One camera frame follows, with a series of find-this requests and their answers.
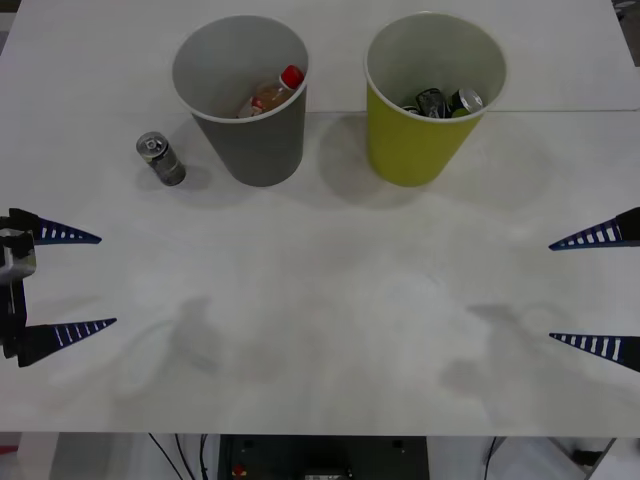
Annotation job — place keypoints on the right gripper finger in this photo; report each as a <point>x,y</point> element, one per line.
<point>605,346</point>
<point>600,234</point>

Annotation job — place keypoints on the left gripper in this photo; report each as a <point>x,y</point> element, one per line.
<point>12,315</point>

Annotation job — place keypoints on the black drink can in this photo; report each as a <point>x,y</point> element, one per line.
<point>165,162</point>

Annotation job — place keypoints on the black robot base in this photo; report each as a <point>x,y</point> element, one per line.
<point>325,457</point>

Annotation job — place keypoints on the white table leg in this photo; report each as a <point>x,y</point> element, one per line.
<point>37,457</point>

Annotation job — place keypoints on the black can with silver top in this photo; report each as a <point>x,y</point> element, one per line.
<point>466,101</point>

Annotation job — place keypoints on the yellow-green plastic waste bin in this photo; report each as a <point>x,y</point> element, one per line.
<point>415,150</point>

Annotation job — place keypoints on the crushed black can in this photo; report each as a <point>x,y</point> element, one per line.
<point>430,101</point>

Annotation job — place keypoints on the grey plastic waste bin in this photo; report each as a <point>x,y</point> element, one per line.
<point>260,150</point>

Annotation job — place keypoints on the plastic bottle with red cap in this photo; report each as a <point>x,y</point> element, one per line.
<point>272,95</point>

